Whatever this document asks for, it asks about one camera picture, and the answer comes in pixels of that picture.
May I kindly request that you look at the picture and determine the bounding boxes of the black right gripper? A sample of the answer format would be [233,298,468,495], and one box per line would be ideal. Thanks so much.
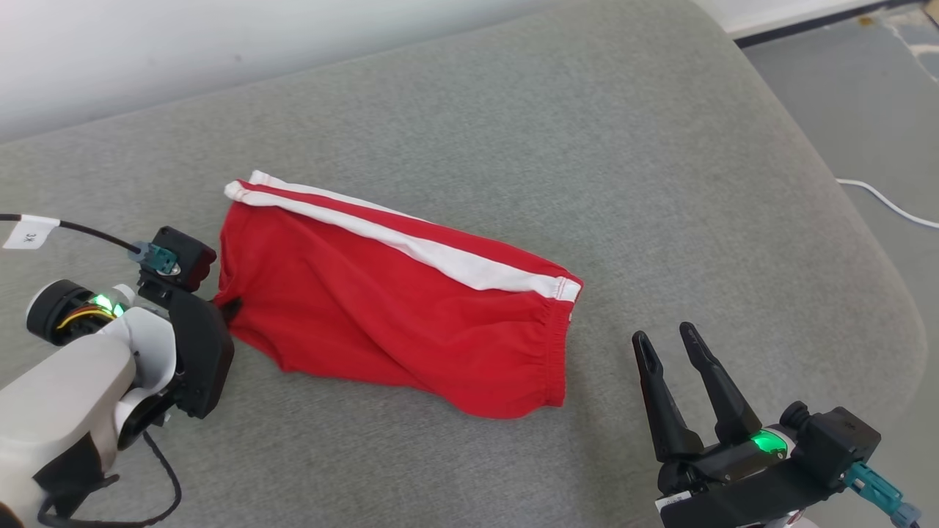
[632,322,838,528]

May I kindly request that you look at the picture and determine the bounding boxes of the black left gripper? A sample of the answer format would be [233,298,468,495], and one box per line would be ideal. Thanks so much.
[167,290,244,419]

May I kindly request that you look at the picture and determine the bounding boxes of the red shorts with white stripe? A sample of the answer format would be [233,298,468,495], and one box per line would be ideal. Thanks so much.
[213,170,585,420]

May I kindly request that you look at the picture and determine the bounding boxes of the white skirting board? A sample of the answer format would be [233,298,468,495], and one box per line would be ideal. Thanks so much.
[723,0,907,39]

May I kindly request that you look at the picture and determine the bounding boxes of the thin black looped cable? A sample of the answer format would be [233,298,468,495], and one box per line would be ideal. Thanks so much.
[37,431,183,528]

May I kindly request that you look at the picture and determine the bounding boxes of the black cable with teal plug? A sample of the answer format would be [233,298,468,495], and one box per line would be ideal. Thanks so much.
[844,462,922,528]
[0,213,179,278]

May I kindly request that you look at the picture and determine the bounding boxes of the white floor cable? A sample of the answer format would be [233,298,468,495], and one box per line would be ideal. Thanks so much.
[836,177,939,230]

